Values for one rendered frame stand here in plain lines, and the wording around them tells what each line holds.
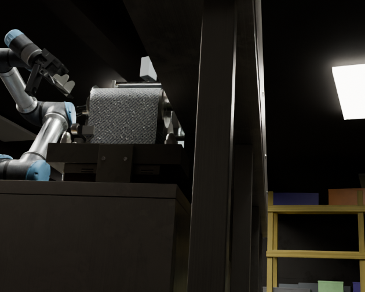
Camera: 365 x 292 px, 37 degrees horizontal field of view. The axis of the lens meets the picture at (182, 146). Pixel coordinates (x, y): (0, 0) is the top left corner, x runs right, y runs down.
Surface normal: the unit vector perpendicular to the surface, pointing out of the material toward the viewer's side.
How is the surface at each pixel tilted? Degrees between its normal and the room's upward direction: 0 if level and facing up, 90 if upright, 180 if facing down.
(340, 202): 90
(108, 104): 90
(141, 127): 90
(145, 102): 90
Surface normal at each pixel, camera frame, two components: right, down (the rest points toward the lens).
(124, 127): -0.15, -0.31
